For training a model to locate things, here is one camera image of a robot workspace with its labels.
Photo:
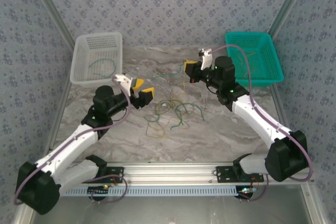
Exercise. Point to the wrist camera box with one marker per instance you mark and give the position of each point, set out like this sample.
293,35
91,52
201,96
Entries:
123,79
206,60

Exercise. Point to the white plastic basket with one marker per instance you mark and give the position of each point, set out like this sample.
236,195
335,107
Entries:
105,43

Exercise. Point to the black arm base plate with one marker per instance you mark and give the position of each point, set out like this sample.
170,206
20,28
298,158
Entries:
223,178
115,179

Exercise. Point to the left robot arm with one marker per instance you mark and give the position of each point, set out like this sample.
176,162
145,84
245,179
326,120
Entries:
36,190

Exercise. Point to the aluminium frame post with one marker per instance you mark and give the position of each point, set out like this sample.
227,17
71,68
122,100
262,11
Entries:
52,9
288,6

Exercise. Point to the aluminium rail beam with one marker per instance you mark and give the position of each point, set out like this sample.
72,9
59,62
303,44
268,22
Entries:
170,174

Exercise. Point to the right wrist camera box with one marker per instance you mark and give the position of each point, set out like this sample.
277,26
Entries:
206,60

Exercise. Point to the black controller board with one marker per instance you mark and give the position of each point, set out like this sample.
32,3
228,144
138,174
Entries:
246,193
98,191

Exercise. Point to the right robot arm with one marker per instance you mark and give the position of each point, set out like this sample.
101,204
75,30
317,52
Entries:
283,161

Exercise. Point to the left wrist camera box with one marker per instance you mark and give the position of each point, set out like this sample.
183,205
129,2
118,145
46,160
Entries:
123,79

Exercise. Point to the grey metal panel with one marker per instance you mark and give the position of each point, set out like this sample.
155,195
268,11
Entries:
168,211

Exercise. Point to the teal plastic basket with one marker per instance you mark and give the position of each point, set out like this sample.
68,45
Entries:
270,61

